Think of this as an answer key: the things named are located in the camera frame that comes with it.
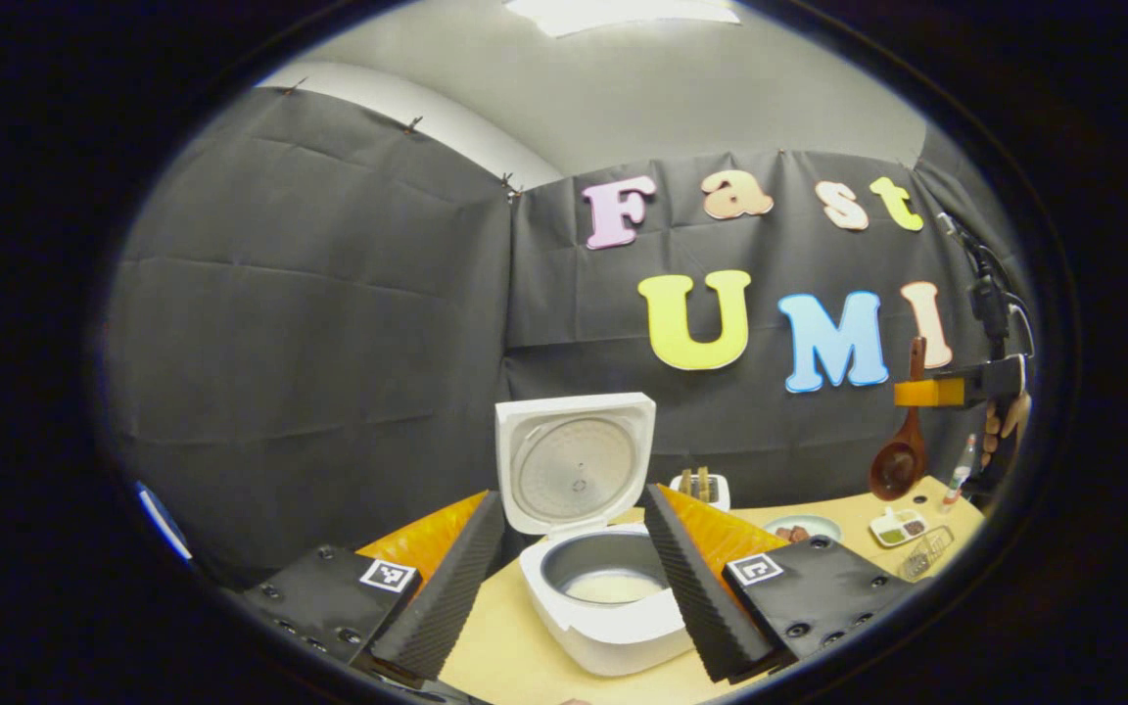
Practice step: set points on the white toaster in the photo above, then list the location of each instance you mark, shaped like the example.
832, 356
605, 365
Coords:
721, 494

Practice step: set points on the white divided bean dish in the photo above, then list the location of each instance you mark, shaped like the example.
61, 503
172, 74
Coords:
899, 529

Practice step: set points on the red meat slices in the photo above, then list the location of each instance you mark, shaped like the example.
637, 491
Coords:
792, 534

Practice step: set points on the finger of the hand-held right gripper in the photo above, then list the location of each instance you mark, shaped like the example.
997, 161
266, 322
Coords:
995, 380

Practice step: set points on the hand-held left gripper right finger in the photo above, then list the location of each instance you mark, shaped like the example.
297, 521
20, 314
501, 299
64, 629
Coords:
696, 587

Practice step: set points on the ceiling light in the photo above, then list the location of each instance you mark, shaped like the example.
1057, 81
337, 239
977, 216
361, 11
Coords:
623, 12

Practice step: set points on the brown wooden spoon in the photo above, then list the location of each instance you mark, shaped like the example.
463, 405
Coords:
899, 465

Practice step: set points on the pale green plate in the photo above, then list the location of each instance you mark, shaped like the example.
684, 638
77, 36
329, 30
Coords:
823, 527

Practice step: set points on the white rice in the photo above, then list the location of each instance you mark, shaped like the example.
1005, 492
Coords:
613, 587

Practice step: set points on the brown bread slice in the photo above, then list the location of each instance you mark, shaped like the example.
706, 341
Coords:
705, 484
685, 485

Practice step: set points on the black backdrop cloth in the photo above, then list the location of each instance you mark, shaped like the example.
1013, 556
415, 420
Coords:
329, 343

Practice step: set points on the clear plastic water bottle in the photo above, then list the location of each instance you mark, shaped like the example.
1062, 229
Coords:
959, 480

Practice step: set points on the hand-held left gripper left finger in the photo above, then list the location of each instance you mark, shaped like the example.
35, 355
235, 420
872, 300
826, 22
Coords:
446, 597

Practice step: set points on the white rice cooker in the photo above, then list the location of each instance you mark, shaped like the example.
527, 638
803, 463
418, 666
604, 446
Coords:
574, 460

